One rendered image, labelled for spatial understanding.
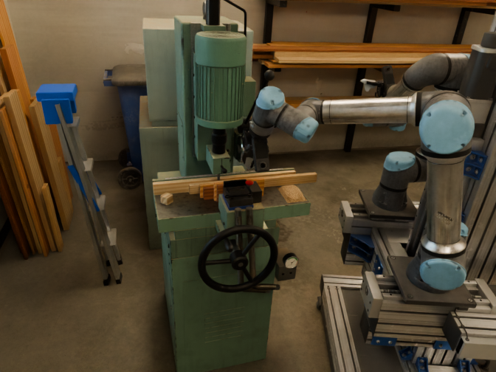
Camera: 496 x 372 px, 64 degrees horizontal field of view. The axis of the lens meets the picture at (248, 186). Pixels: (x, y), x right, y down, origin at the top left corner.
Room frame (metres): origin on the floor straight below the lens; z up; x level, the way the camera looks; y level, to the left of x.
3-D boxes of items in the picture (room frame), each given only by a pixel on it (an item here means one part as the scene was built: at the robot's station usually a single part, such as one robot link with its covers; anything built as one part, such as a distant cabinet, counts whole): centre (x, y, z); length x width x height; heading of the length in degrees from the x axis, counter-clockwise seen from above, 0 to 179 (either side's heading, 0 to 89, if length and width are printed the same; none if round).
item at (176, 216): (1.32, 0.05, 0.87); 0.61 x 0.30 x 0.06; 108
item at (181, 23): (1.69, 0.21, 1.16); 0.22 x 0.22 x 0.72; 18
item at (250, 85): (1.66, 0.04, 1.23); 0.09 x 0.08 x 0.15; 18
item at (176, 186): (1.44, 0.09, 0.93); 0.60 x 0.02 x 0.05; 108
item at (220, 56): (1.41, 0.12, 1.35); 0.18 x 0.18 x 0.31
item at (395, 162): (1.54, -0.64, 0.98); 0.13 x 0.12 x 0.14; 104
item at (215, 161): (1.43, 0.12, 1.03); 0.14 x 0.07 x 0.09; 18
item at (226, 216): (1.24, 0.02, 0.92); 0.15 x 0.13 x 0.09; 108
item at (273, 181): (1.46, -0.03, 0.92); 0.55 x 0.02 x 0.04; 108
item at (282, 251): (1.35, -0.17, 0.58); 0.12 x 0.08 x 0.08; 18
